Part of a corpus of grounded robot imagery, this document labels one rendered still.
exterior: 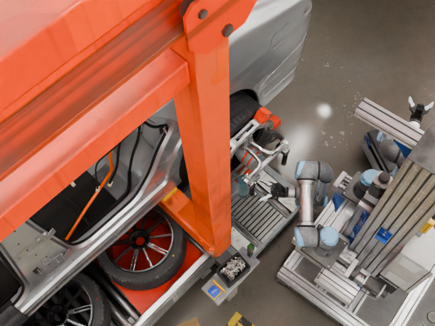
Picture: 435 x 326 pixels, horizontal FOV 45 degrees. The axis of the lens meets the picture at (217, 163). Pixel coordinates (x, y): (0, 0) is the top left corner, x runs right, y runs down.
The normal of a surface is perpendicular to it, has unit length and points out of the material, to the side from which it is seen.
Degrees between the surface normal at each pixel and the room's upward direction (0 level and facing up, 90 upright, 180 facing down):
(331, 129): 0
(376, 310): 0
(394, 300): 0
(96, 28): 90
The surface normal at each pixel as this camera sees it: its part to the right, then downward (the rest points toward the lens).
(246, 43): 0.69, 0.48
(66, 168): 0.72, 0.61
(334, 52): -0.03, -0.45
